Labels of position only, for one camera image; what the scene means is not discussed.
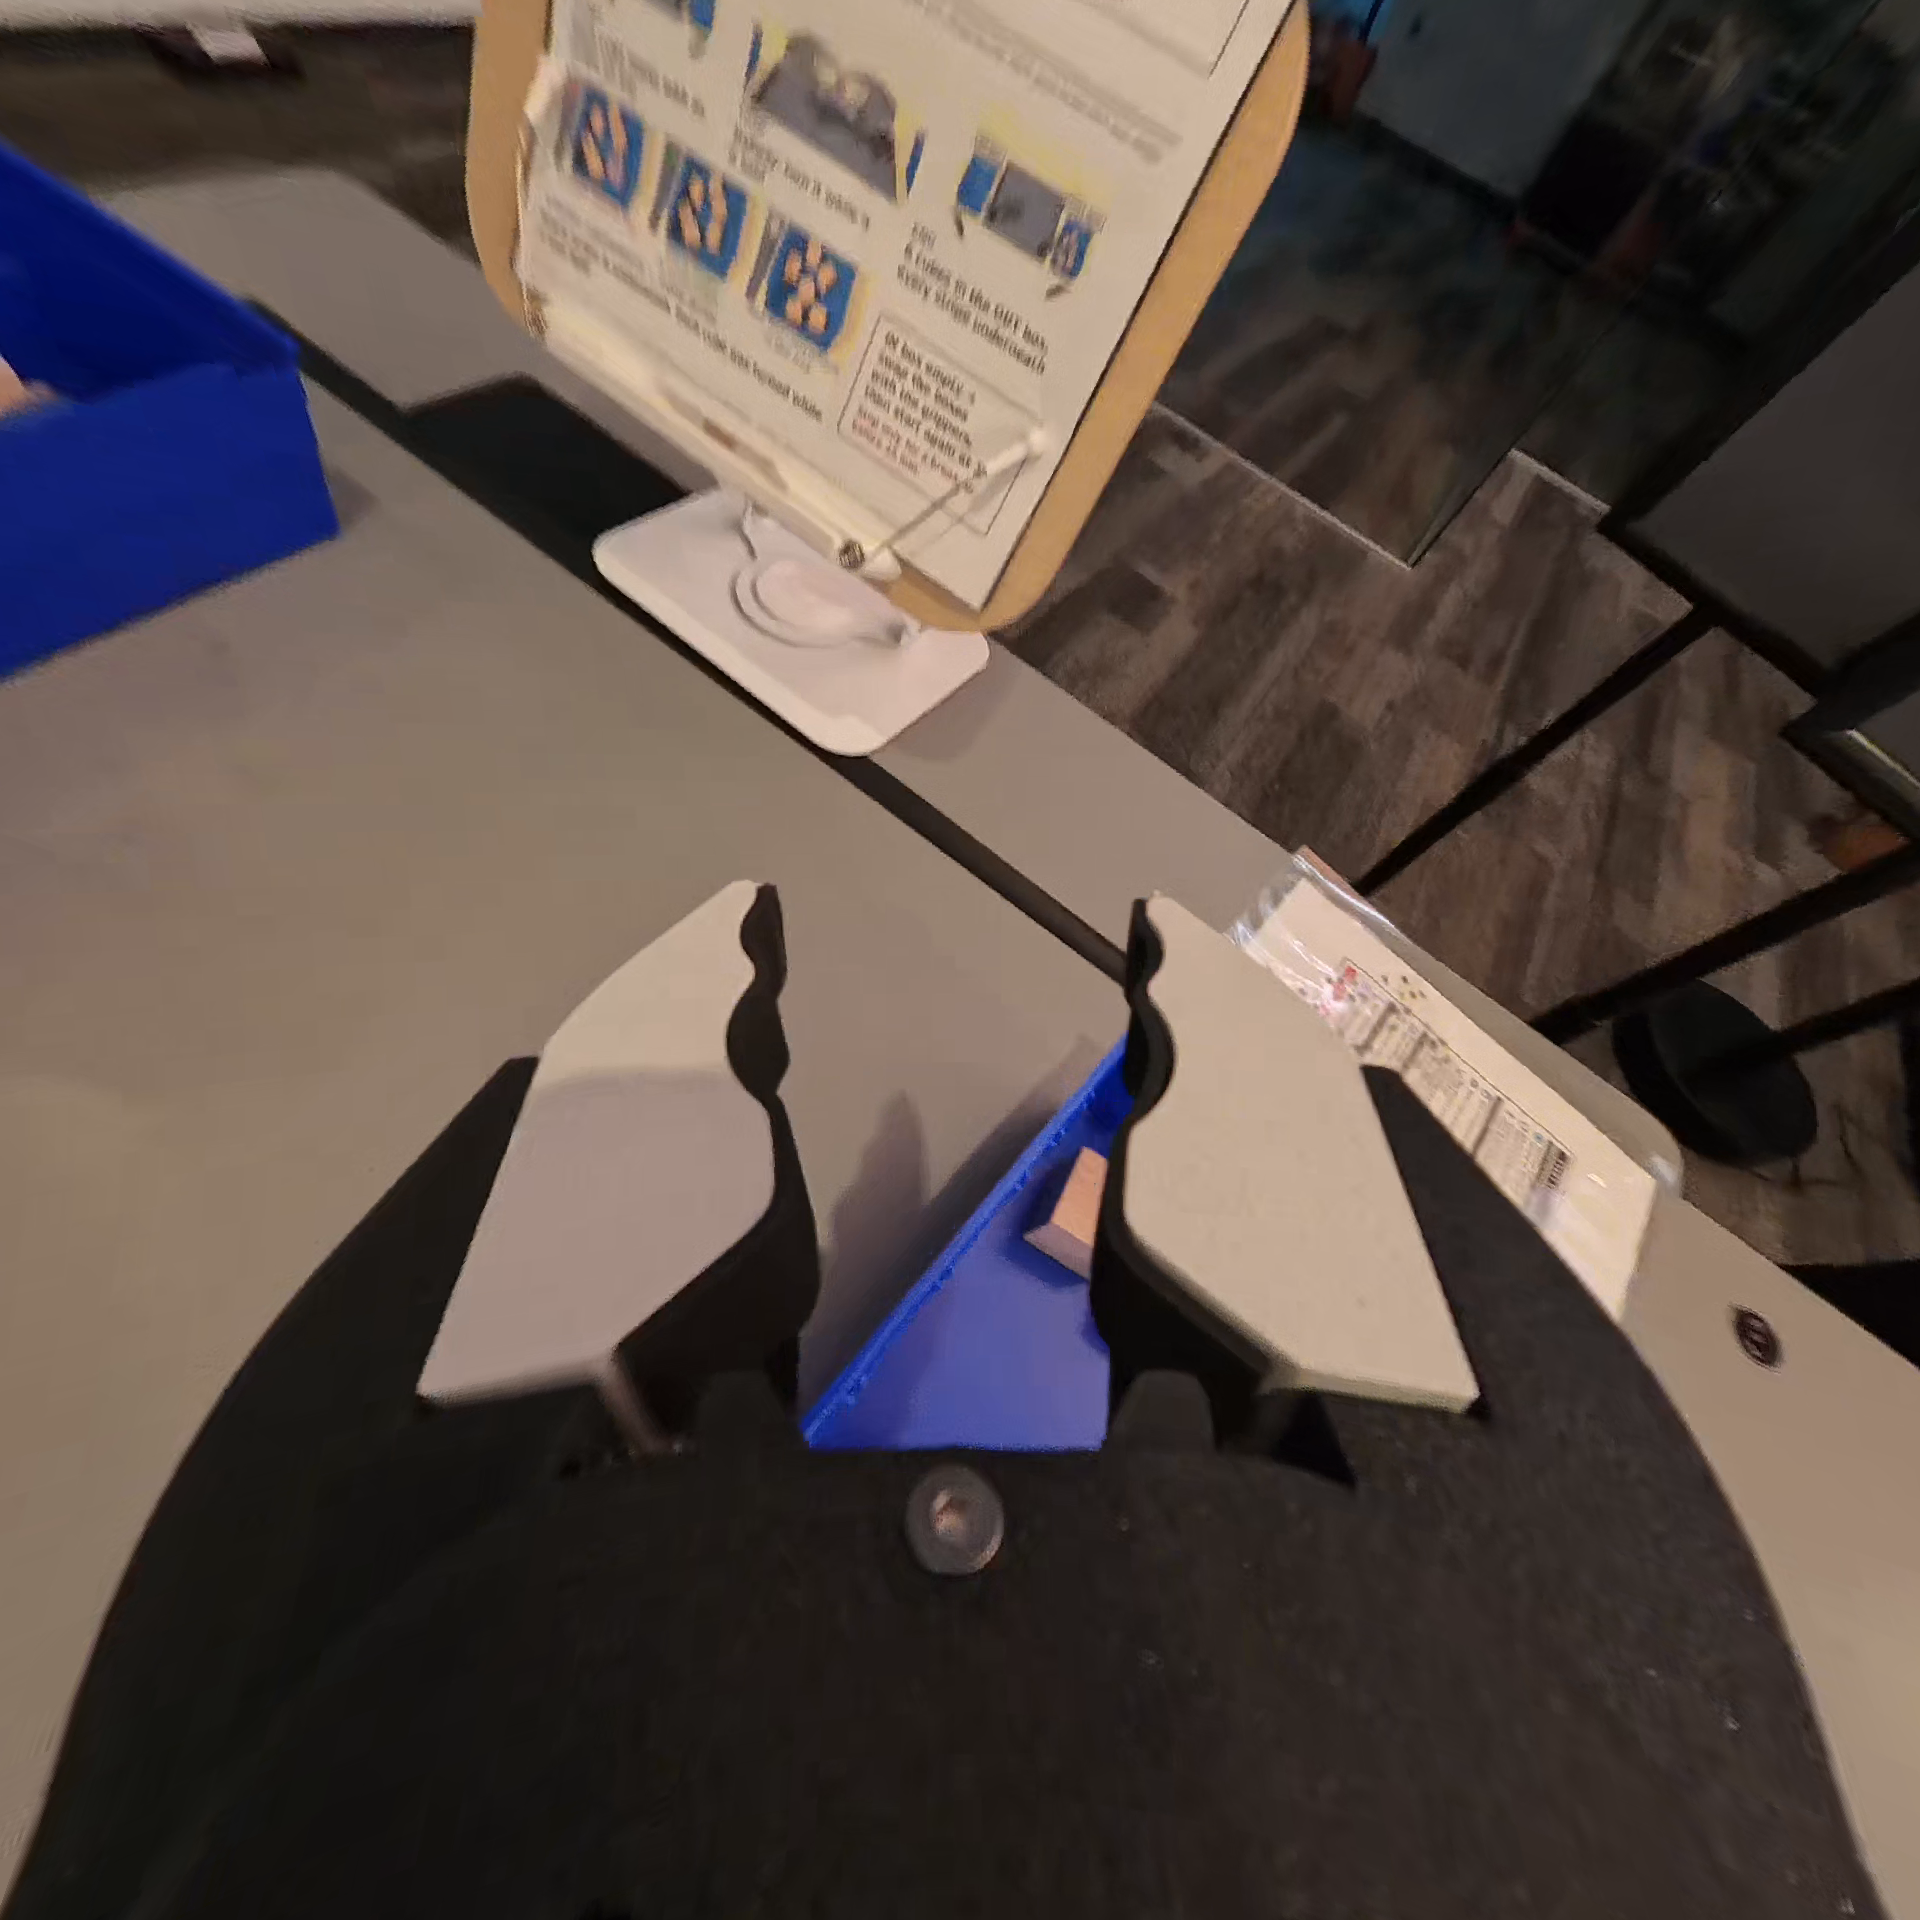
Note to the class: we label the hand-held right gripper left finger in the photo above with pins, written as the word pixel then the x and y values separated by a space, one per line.
pixel 615 1185

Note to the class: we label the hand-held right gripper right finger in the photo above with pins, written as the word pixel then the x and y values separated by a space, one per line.
pixel 1277 1202

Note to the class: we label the blue plastic bin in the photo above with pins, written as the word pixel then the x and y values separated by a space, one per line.
pixel 975 1349
pixel 165 482

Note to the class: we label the printed paper sheet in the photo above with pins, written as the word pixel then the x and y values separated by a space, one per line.
pixel 1500 1103

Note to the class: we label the black round stand base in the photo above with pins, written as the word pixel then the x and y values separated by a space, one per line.
pixel 1718 1073

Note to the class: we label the white document stand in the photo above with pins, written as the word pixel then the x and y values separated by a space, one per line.
pixel 840 676

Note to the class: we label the instruction sheet on stand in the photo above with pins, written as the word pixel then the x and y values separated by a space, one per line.
pixel 1200 301

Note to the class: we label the printed instruction sheet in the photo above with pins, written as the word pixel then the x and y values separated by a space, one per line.
pixel 901 226

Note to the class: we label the grey table with black frame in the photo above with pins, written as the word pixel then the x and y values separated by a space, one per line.
pixel 1786 510

